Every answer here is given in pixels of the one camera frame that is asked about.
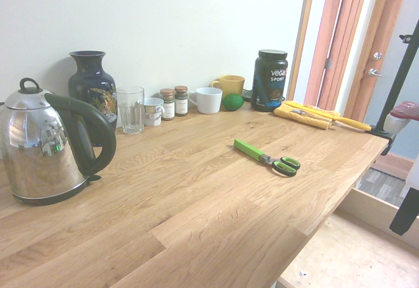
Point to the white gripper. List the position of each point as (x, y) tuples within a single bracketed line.
[(397, 122)]

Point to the green and black scissors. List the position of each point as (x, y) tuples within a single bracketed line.
[(250, 148)]

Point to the open wooden drawer white front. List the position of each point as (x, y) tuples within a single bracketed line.
[(353, 252)]

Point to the metal spoon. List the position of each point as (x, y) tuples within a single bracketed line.
[(298, 112)]

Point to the yellow cloth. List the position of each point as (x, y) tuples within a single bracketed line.
[(293, 114)]

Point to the silver door deadbolt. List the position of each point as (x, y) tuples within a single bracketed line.
[(378, 55)]

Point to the black Vega protein tub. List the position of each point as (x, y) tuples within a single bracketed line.
[(268, 85)]

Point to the wooden door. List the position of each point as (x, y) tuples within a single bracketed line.
[(373, 23)]

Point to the small black box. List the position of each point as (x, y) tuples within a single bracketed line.
[(248, 95)]

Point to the green lime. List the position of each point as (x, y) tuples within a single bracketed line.
[(233, 102)]

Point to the yellow mug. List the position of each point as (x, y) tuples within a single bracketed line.
[(233, 84)]

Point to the plain white cup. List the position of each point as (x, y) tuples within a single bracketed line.
[(209, 101)]

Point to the spice jar brown lid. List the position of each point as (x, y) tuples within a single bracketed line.
[(181, 103), (167, 106)]

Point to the small white patterned mug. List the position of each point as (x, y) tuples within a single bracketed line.
[(152, 113)]

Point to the clear glass tumbler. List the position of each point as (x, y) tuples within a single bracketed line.
[(131, 111)]

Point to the dark blue floral vase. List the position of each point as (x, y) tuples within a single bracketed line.
[(91, 82)]

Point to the stainless steel electric kettle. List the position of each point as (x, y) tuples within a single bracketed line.
[(39, 150)]

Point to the black clamp camera stand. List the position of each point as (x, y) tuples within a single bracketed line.
[(401, 72)]

